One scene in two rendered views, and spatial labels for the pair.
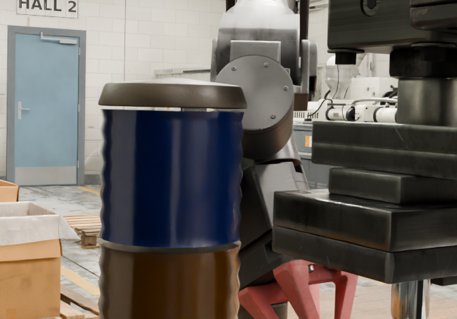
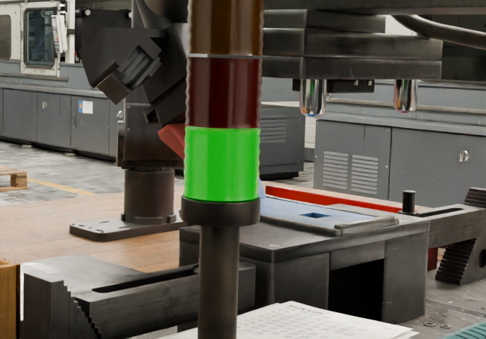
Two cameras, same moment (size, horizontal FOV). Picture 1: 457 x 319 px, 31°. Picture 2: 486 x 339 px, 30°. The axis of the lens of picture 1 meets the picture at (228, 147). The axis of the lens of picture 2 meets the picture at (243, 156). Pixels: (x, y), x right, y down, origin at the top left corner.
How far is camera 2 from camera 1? 0.26 m
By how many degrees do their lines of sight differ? 14
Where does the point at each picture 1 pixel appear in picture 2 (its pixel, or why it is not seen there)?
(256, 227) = (176, 73)
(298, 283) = not seen: hidden behind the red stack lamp
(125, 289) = (212, 3)
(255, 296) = (174, 131)
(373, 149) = not seen: outside the picture
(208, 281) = (254, 0)
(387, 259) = (301, 61)
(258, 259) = (178, 99)
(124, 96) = not seen: outside the picture
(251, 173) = (172, 29)
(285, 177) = not seen: hidden behind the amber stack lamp
